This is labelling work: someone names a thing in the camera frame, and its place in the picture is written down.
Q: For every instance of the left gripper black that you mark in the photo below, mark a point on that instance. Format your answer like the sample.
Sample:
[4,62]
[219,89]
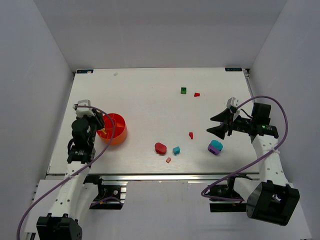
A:
[97,120]

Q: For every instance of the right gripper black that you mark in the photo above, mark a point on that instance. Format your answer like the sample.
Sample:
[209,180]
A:
[231,123]

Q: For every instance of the small red lego tile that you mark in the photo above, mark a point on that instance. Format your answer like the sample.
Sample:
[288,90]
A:
[168,160]

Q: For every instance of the large red rounded lego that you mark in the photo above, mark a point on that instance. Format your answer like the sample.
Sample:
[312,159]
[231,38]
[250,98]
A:
[160,148]

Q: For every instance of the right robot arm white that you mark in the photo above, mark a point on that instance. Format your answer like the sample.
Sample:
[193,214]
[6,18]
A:
[270,198]

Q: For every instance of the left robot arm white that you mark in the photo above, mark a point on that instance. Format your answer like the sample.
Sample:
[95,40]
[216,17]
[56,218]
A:
[76,193]

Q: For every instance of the purple lego under teal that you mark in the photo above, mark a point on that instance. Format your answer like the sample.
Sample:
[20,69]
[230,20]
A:
[212,149]

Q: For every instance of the orange round divided container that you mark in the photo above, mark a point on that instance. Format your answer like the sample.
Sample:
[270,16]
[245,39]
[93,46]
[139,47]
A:
[116,127]

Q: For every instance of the dark green lego brick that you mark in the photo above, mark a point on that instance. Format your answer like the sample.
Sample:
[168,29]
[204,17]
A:
[183,90]

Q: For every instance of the small teal lego brick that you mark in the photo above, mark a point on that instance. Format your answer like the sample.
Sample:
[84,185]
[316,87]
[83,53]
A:
[176,150]

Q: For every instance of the right blue table label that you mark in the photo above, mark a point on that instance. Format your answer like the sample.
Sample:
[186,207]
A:
[233,69]

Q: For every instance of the blue table label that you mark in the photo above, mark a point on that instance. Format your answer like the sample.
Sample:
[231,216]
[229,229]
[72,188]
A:
[84,71]
[233,69]

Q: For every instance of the left blue table label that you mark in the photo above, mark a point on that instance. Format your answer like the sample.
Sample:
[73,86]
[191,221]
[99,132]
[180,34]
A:
[84,71]

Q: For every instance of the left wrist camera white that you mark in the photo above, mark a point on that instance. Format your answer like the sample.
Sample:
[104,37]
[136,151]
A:
[82,105]

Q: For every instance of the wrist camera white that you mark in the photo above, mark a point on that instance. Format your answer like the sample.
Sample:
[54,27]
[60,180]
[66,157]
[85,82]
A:
[82,105]
[232,104]

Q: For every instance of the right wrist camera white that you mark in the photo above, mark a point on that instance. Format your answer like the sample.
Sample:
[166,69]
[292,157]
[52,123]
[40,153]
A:
[232,104]

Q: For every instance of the table front metal rail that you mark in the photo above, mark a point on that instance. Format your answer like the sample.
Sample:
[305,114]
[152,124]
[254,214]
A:
[197,177]

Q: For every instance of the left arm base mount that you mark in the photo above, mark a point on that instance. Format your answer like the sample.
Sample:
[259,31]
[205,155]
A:
[108,196]

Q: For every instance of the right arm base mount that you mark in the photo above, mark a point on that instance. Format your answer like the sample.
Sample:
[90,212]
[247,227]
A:
[224,199]

